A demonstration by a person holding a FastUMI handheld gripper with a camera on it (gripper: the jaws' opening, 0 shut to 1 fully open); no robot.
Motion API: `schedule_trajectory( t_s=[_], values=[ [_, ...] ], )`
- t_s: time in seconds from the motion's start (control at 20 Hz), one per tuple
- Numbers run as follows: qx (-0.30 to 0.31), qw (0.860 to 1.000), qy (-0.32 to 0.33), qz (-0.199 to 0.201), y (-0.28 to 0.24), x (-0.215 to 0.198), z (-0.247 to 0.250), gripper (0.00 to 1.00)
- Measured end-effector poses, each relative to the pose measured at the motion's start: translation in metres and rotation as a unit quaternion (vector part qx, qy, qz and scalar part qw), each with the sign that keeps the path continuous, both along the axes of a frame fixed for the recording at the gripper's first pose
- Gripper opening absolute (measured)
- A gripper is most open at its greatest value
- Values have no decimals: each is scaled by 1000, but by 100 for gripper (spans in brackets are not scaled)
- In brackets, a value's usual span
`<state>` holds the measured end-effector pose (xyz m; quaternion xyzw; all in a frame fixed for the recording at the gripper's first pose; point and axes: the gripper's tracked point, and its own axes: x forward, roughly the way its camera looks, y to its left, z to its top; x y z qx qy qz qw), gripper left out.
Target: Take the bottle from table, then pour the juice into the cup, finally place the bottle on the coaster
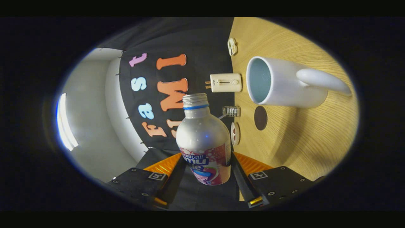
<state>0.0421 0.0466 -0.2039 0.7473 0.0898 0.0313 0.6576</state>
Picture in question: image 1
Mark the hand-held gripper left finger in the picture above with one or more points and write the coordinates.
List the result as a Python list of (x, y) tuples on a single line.
[(175, 180)]

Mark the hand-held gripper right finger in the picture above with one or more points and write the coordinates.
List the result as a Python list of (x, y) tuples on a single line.
[(242, 183)]

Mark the silver juice bottle pink label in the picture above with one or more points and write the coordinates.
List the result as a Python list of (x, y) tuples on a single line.
[(202, 136)]

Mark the dark brown round coaster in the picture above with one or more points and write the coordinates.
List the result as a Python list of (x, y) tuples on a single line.
[(260, 117)]

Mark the white cup blue inside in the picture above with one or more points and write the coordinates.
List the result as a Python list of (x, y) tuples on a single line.
[(284, 85)]

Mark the small plate with red food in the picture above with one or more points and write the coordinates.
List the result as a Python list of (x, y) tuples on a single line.
[(235, 133)]

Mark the wooden table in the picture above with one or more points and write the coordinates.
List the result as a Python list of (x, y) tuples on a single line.
[(300, 145)]

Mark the metal spoon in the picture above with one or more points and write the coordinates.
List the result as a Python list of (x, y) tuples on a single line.
[(221, 117)]

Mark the small glass jar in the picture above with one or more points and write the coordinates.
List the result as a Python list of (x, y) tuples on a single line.
[(231, 111)]

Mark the white toaster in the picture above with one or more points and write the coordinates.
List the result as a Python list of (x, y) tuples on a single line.
[(225, 83)]

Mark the double strip ceiling light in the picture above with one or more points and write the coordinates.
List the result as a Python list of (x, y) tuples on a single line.
[(65, 123)]

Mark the black backdrop cloth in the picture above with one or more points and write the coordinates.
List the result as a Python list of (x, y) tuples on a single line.
[(202, 47)]

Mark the white divided snack tray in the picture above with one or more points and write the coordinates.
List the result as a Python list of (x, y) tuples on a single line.
[(232, 46)]

